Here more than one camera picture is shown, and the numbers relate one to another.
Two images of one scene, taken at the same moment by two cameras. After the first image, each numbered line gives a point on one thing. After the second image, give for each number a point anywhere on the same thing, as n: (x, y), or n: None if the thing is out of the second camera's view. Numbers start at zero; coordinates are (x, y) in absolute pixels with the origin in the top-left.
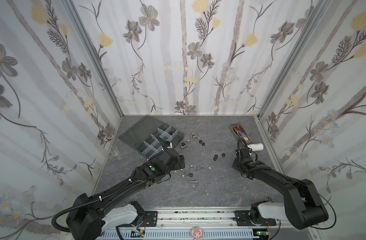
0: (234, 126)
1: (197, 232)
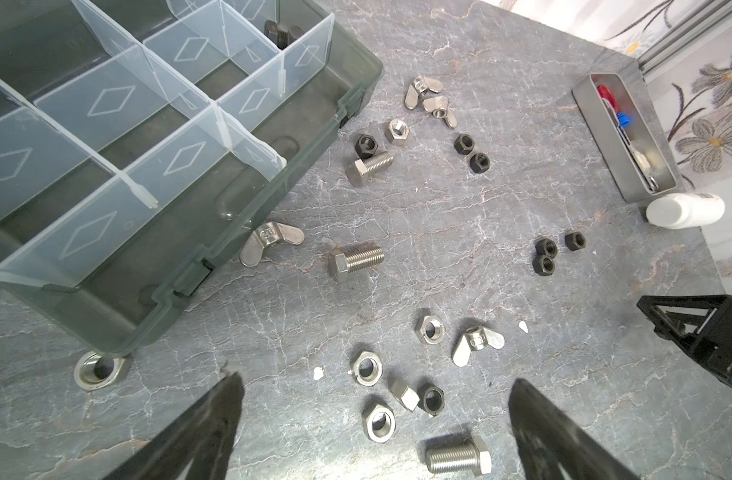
0: (625, 136)
1: None
